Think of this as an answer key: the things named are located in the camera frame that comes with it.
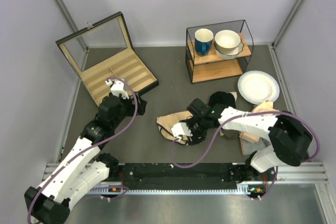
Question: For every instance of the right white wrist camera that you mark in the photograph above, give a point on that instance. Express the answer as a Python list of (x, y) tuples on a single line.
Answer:
[(181, 130)]

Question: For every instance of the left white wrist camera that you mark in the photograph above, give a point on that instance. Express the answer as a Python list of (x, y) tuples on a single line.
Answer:
[(117, 88)]

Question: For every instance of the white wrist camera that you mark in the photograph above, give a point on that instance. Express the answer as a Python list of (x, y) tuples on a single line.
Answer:
[(181, 130), (117, 88)]

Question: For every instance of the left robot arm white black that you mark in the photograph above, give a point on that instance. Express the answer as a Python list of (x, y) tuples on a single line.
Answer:
[(84, 166)]

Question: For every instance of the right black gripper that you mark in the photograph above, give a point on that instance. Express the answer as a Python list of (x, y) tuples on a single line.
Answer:
[(196, 138)]

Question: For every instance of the blue ceramic mug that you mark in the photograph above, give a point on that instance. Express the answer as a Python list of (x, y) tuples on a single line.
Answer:
[(203, 41)]

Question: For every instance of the beige underwear navy trim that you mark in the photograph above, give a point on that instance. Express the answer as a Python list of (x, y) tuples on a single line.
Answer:
[(165, 123)]

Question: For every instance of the white scalloped dish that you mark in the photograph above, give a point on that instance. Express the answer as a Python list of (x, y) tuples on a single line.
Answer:
[(227, 54)]

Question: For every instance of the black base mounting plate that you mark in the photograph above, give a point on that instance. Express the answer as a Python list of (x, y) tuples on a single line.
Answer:
[(165, 176)]

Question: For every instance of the grey underwear white band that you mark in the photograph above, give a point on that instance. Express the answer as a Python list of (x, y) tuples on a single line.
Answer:
[(229, 134)]

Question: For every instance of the black wire wooden shelf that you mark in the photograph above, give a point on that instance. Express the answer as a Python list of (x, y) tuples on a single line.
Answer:
[(211, 66)]

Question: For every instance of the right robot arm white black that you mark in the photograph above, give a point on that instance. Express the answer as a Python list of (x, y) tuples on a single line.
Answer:
[(288, 138)]

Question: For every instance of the grey slotted cable duct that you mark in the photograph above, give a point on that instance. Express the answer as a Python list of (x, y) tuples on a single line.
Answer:
[(241, 189)]

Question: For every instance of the striped grey underwear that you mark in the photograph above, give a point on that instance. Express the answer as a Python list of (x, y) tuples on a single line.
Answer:
[(248, 148)]

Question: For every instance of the black compartment box glass lid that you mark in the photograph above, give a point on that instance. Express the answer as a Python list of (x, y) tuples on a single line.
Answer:
[(104, 49)]

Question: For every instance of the black underwear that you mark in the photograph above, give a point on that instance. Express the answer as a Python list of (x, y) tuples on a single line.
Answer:
[(225, 98)]

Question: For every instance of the cream ceramic bowl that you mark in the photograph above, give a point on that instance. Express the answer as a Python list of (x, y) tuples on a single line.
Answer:
[(227, 41)]

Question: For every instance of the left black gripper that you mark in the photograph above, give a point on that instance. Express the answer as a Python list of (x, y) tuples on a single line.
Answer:
[(142, 104)]

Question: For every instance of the white round plate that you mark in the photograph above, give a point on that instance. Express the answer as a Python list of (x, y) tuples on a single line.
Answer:
[(258, 86)]

